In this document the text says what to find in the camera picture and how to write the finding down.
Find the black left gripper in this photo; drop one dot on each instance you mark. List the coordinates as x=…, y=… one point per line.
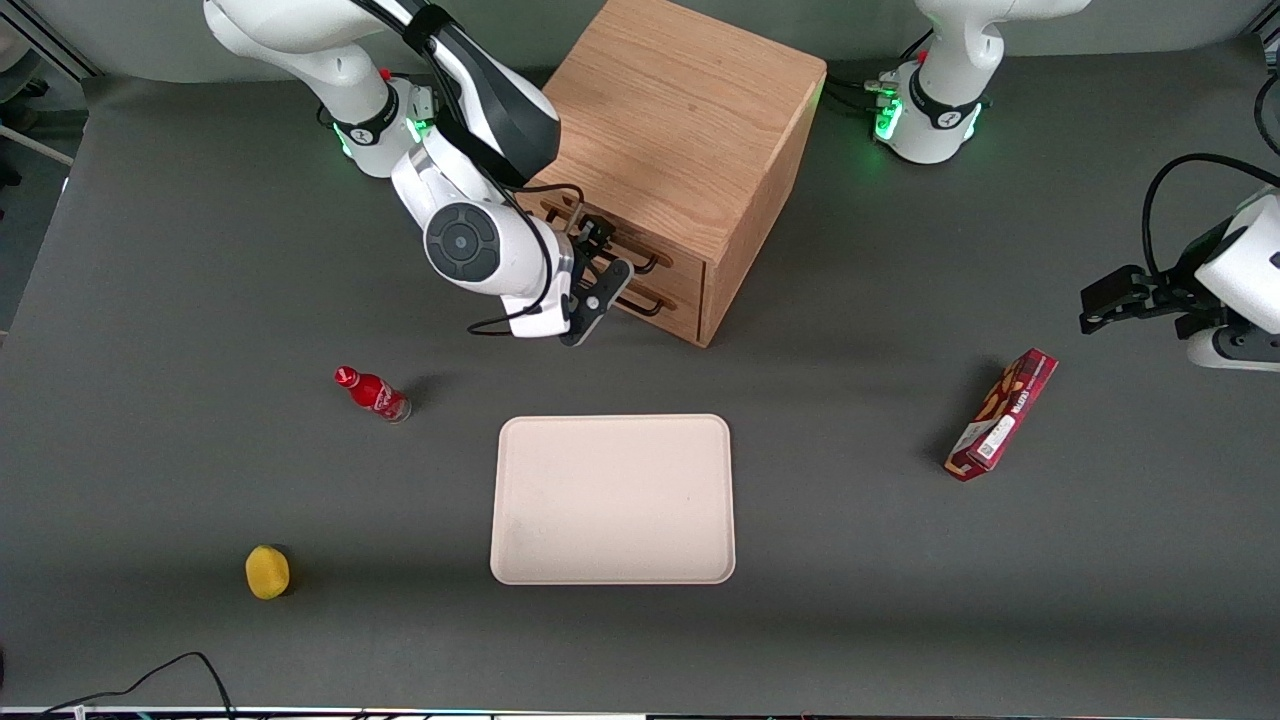
x=1168, y=293

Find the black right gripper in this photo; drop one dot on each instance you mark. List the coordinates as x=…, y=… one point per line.
x=592, y=246

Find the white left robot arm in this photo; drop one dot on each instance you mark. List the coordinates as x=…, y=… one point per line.
x=940, y=110

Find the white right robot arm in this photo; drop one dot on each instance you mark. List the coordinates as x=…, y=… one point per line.
x=510, y=250

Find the wooden drawer cabinet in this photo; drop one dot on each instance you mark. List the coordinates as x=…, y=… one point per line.
x=680, y=110

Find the red snack box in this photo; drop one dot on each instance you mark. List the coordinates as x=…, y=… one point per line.
x=1003, y=415

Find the cream rectangular tray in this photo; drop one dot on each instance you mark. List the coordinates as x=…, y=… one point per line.
x=612, y=500

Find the red cola bottle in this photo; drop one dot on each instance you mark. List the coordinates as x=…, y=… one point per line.
x=372, y=393

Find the yellow sponge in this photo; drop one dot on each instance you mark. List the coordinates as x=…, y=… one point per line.
x=267, y=572

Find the grey metal bar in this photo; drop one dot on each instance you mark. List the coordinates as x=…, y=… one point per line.
x=35, y=143

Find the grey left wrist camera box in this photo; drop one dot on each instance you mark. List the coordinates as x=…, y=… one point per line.
x=1235, y=350

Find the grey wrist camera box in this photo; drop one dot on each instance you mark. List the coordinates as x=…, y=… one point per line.
x=530, y=322
x=1235, y=350

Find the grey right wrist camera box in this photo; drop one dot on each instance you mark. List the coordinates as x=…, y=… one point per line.
x=530, y=322

